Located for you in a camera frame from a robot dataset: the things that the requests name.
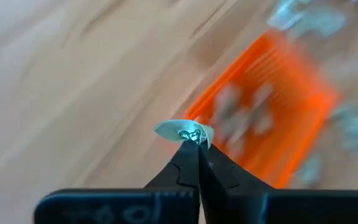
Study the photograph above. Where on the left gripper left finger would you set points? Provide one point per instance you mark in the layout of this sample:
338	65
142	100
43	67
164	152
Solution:
154	205

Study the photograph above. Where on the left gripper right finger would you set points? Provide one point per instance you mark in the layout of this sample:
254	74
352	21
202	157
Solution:
259	205

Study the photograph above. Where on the orange plastic basket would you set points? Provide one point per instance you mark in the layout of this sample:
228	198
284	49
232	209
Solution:
306	102

